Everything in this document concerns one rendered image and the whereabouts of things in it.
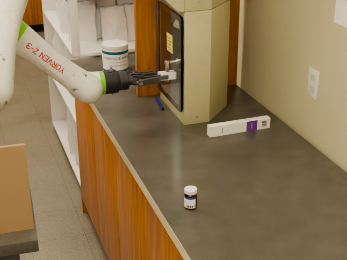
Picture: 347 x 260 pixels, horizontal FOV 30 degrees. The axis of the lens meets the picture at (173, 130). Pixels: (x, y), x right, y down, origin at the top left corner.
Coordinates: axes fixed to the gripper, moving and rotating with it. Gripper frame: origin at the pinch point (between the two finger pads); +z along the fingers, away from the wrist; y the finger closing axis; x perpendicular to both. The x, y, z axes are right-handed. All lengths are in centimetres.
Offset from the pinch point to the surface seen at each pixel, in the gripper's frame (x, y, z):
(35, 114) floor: 116, 255, -27
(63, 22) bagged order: 16, 155, -15
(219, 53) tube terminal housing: -6.3, 1.5, 23.4
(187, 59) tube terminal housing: -7.5, -5.3, 6.9
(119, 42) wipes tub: 6, 71, -2
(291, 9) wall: -25, -10, 49
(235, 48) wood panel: 3, 32, 44
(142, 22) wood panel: -13.7, 31.7, -0.6
